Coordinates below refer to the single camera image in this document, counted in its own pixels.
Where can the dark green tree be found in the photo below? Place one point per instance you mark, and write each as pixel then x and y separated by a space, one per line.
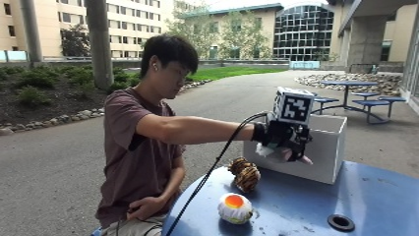
pixel 75 41

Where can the white cube with black markers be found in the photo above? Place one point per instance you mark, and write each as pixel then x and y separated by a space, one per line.
pixel 293 106

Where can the square concrete column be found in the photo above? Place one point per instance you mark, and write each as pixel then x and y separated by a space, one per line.
pixel 366 46

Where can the row of border stones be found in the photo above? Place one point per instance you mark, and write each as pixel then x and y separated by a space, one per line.
pixel 65 119

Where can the white earbud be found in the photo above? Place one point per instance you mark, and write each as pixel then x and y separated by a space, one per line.
pixel 154 67

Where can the white ball toy orange spot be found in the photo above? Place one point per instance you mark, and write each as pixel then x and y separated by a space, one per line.
pixel 236 209

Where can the thin grey round pillar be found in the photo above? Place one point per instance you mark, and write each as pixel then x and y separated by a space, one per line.
pixel 31 29

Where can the beige multi-storey building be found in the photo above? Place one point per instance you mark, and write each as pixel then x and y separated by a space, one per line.
pixel 130 19

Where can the blue round picnic table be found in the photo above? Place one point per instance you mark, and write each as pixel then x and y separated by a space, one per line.
pixel 349 84

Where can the white open box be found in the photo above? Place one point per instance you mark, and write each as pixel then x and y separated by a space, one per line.
pixel 325 154

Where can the white fluffy soft item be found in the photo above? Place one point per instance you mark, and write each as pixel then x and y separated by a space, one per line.
pixel 263 150

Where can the thick grey round pillar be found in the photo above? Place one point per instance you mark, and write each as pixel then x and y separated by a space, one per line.
pixel 100 42

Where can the green lawn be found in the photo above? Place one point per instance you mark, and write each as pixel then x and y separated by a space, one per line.
pixel 232 72

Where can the blue picnic bench seat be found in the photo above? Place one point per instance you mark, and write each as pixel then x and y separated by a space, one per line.
pixel 366 94
pixel 325 99
pixel 393 98
pixel 371 103

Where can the dark glass facade building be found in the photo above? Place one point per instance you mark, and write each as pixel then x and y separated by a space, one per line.
pixel 303 32

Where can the green shrub bed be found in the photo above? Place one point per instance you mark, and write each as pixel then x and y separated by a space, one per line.
pixel 39 78

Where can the beige building with green roof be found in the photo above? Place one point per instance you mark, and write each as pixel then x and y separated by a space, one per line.
pixel 270 29

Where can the person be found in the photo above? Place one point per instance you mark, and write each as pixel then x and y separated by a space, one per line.
pixel 134 157

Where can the light green tree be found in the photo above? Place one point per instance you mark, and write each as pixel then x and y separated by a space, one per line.
pixel 192 32
pixel 244 36

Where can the bed of pale rocks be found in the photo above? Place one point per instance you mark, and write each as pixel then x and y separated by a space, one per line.
pixel 383 82

